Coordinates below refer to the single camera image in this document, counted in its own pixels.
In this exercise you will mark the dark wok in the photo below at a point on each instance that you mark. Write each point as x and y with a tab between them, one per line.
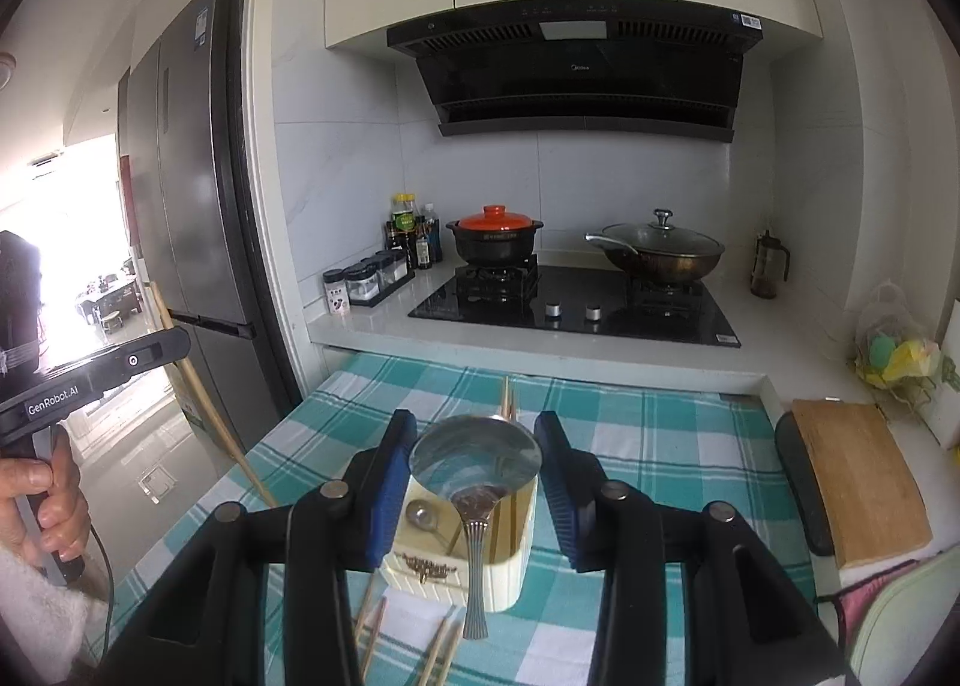
660	270

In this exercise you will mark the black clay pot red lid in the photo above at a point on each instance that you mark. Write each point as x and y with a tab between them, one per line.
495	240

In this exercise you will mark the teal checked tablecloth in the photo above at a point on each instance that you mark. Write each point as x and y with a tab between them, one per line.
637	423

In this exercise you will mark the white spice jar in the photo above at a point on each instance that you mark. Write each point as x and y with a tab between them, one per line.
337	296

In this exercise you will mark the distant dining furniture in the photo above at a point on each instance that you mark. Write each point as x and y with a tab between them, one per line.
109	300

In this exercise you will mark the red hanging cloth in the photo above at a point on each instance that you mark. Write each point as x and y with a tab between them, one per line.
126	206

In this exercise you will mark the yellow cap sauce bottle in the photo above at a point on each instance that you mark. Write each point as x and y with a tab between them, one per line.
403	213

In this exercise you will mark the dark door frame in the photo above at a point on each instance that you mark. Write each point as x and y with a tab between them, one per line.
240	131

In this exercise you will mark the glass wok lid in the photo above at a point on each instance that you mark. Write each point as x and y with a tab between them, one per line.
660	240

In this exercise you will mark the black gas stove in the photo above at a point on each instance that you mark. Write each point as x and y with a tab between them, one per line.
585	318

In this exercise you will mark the plastic bag of sponges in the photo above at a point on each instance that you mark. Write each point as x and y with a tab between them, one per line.
900	348

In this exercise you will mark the person's left hand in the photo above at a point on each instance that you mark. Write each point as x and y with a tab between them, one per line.
66	506

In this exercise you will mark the black range hood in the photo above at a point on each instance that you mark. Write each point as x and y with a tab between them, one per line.
577	86

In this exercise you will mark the group of condiment jars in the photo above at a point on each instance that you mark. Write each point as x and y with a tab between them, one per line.
379	281

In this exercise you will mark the person's left forearm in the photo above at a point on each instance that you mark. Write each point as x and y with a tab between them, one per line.
37	618

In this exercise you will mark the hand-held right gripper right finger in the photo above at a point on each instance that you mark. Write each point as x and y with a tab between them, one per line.
562	491

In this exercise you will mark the glass french press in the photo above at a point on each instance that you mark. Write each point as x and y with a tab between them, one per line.
766	270

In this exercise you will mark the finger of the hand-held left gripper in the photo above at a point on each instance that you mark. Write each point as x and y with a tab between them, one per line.
150	352

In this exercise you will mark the wooden cutting board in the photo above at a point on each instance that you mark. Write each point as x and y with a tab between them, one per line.
862	483

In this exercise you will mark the grey refrigerator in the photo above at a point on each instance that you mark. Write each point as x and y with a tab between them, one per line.
187	168

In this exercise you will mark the light green cutting board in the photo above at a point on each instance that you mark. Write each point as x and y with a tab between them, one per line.
915	626

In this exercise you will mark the pink cloth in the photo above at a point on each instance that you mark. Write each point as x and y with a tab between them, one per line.
862	603

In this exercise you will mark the cream utensil box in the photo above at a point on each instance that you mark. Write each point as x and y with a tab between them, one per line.
502	581

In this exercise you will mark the steel spoon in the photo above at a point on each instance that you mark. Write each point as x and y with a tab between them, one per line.
476	453
420	515

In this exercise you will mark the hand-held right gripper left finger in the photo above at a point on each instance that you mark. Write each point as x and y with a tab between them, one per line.
390	491

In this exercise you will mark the dark soy sauce bottle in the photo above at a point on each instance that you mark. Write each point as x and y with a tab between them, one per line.
424	247

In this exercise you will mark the black oblong holder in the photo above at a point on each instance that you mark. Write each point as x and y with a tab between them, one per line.
802	483

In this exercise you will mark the wooden chopstick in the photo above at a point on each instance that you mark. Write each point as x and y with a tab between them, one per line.
226	431
373	637
365	603
450	656
514	407
433	648

